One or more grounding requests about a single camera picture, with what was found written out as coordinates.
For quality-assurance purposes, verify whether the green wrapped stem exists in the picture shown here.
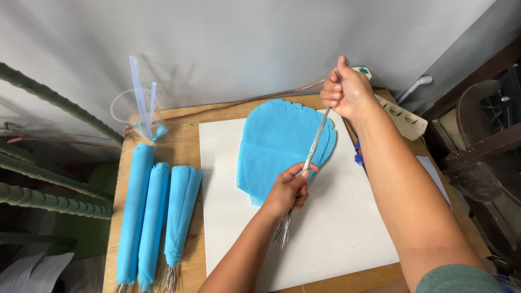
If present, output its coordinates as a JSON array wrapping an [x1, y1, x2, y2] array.
[[0, 61, 124, 145], [0, 183, 114, 221], [0, 140, 115, 201]]

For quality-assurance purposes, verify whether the medium blue fabric roll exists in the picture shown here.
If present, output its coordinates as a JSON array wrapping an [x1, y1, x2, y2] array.
[[138, 162, 171, 293]]

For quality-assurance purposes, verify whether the person's right hand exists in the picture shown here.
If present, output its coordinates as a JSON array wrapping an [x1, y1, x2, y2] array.
[[320, 56, 377, 120]]

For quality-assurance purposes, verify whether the short translucent glue stick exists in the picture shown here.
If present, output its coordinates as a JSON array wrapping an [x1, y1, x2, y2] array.
[[147, 81, 158, 123]]

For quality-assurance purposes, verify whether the short flared blue fabric roll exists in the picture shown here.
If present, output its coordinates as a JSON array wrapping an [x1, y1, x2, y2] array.
[[157, 165, 203, 293]]

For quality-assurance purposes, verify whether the white power strip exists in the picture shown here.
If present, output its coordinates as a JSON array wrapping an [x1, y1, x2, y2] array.
[[352, 66, 428, 141]]

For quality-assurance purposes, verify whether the blue ribbon scrap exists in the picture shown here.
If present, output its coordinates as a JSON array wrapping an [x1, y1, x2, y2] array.
[[139, 121, 168, 142]]

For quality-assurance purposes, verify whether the green sleeve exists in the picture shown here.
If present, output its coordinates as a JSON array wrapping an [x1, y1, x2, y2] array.
[[415, 264, 506, 293]]

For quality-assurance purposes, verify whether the heap of white papers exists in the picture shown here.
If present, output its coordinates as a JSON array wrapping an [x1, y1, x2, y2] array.
[[0, 251, 75, 293]]

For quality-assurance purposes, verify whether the bundle of metal wires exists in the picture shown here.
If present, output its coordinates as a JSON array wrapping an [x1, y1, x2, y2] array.
[[272, 60, 351, 250]]

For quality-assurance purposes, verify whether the white pipe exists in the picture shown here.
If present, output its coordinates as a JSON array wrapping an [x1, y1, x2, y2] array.
[[397, 74, 433, 105]]

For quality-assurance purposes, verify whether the white board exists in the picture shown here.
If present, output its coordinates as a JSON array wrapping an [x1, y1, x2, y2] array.
[[199, 109, 401, 293]]

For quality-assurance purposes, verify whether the white paper sheet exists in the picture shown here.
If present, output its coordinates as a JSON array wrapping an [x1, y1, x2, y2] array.
[[416, 155, 452, 206]]

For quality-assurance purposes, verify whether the stack of blue fabric petals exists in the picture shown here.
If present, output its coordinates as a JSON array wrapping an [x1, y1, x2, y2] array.
[[237, 99, 338, 207]]

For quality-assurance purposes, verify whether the blue glue gun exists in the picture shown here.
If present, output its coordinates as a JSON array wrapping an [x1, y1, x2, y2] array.
[[354, 138, 365, 166]]

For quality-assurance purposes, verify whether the dark wooden furniture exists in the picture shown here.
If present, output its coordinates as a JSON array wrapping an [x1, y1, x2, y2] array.
[[422, 36, 521, 293]]

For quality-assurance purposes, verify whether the person's left hand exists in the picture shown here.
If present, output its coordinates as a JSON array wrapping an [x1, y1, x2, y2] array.
[[260, 162, 320, 223]]

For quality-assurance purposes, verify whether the long blue fabric roll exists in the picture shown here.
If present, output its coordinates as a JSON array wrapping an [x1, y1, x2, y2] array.
[[114, 142, 155, 293]]

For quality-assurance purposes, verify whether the long translucent glue stick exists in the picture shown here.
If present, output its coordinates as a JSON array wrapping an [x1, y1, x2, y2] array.
[[129, 56, 152, 138]]

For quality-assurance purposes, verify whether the clear plastic cup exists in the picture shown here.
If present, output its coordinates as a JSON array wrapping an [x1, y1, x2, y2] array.
[[110, 87, 168, 143]]

